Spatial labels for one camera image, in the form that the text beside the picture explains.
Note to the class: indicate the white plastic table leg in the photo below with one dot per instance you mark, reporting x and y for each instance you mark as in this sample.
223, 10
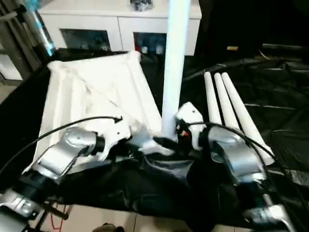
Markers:
225, 104
241, 111
173, 72
212, 101

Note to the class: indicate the white plastic table top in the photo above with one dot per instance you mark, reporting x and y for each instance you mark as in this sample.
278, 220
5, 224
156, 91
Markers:
79, 96

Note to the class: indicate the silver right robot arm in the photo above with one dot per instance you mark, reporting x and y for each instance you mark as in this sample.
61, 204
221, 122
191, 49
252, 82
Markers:
236, 157

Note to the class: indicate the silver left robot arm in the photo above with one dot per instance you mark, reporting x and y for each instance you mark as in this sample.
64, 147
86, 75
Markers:
72, 142

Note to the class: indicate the black plastic mat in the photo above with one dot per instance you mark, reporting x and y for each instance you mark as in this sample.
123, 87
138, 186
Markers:
144, 183

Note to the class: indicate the black fabric case gold label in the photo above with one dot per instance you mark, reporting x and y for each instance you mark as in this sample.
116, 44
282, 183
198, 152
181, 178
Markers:
231, 48

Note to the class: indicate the white cabinet with glass doors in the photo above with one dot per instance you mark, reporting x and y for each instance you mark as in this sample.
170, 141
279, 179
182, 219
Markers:
96, 21

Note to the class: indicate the clear bag of black parts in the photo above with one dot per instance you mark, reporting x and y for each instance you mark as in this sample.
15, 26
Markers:
141, 4

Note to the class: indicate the metal stand with clamp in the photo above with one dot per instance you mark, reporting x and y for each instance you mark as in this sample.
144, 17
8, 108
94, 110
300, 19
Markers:
44, 33

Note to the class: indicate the grey pleated curtain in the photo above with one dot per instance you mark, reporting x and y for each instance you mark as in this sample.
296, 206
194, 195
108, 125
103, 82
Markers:
14, 36

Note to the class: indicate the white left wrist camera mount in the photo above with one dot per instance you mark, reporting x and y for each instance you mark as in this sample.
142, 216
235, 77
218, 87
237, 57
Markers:
116, 130

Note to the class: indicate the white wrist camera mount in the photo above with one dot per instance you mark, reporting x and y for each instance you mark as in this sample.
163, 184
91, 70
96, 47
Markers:
190, 113
116, 130

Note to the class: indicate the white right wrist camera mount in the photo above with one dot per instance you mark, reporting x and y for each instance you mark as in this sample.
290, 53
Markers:
190, 113

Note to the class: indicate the black folding table frame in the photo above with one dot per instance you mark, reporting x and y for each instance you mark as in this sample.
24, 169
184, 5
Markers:
60, 212

